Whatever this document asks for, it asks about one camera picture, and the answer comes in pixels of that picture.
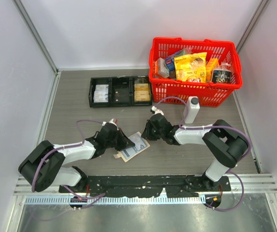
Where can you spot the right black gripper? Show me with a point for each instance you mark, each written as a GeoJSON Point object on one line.
{"type": "Point", "coordinates": [147, 134]}

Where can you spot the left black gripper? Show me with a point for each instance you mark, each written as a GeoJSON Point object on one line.
{"type": "Point", "coordinates": [125, 141]}

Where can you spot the beige leather card holder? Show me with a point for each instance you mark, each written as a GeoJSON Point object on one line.
{"type": "Point", "coordinates": [128, 153]}

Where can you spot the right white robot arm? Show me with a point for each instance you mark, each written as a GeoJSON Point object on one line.
{"type": "Point", "coordinates": [227, 144]}

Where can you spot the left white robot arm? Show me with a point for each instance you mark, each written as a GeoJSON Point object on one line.
{"type": "Point", "coordinates": [45, 166]}

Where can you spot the gold cards stack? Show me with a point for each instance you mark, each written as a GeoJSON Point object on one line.
{"type": "Point", "coordinates": [141, 92]}

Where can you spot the black card in tray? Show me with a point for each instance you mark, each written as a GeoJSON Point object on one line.
{"type": "Point", "coordinates": [120, 94]}

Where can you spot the black three-compartment card tray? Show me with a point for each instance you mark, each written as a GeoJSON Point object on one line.
{"type": "Point", "coordinates": [129, 81]}

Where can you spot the white cards stack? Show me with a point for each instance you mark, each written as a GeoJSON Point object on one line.
{"type": "Point", "coordinates": [101, 93]}

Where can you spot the red plastic shopping basket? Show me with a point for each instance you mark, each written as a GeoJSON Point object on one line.
{"type": "Point", "coordinates": [209, 94]}

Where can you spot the white plastic bottle black cap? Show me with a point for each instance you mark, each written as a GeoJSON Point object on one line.
{"type": "Point", "coordinates": [191, 110]}

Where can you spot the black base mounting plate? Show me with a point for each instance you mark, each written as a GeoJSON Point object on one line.
{"type": "Point", "coordinates": [147, 186]}

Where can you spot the grey boxed item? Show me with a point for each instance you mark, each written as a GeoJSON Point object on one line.
{"type": "Point", "coordinates": [161, 69]}

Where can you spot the blue snack packet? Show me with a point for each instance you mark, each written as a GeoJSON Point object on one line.
{"type": "Point", "coordinates": [169, 61]}

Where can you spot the yellow snack bag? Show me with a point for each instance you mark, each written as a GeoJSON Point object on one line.
{"type": "Point", "coordinates": [191, 67]}

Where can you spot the orange snack box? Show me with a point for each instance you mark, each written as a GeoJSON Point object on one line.
{"type": "Point", "coordinates": [210, 66]}

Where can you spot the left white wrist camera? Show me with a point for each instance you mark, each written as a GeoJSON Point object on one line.
{"type": "Point", "coordinates": [112, 121]}

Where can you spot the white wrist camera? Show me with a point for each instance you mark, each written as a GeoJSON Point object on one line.
{"type": "Point", "coordinates": [154, 110]}
{"type": "Point", "coordinates": [112, 121]}

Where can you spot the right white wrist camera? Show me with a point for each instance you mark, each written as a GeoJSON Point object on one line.
{"type": "Point", "coordinates": [154, 110]}

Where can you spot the white slotted cable duct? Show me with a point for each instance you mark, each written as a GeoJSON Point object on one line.
{"type": "Point", "coordinates": [68, 199]}

